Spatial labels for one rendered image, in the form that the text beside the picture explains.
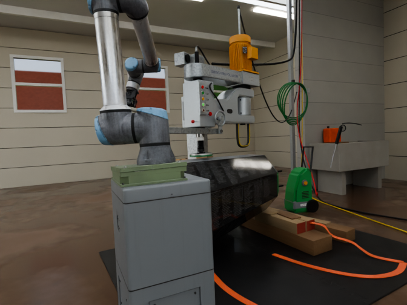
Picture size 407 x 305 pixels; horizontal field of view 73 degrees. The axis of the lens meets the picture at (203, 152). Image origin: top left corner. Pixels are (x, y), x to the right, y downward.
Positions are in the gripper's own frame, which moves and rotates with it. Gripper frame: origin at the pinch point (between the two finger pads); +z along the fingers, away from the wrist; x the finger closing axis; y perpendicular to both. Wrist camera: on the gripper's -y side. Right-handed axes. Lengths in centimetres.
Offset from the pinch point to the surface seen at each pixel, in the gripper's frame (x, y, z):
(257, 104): 758, -7, -374
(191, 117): 66, 25, -31
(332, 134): 347, 187, -143
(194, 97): 58, 26, -47
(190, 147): 154, 1, -25
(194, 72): 49, 24, -67
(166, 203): -45, 67, 51
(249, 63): 101, 60, -113
